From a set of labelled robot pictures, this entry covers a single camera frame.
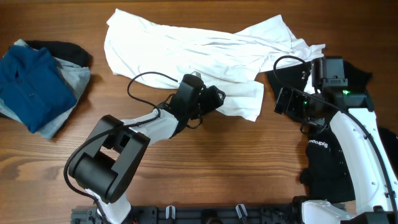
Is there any white t-shirt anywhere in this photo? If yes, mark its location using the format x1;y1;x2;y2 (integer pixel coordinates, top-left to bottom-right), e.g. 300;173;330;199
104;9;323;121

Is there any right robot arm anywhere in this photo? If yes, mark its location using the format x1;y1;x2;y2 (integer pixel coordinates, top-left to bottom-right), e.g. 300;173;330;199
274;87;397;223

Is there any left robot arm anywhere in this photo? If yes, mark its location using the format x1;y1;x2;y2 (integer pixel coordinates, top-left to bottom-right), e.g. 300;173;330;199
63;74;226;223

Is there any black printed t-shirt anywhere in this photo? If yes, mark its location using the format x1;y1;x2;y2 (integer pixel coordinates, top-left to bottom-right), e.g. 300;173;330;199
266;61;397;203

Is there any folded grey shirt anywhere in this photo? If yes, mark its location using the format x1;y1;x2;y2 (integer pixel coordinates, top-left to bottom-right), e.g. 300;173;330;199
1;39;91;139

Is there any folded black garment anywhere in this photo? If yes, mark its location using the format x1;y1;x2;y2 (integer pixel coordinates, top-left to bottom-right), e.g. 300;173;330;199
25;40;93;67

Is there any folded blue shirt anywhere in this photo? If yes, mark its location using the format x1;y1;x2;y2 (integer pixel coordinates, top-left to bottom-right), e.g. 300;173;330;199
1;45;77;133

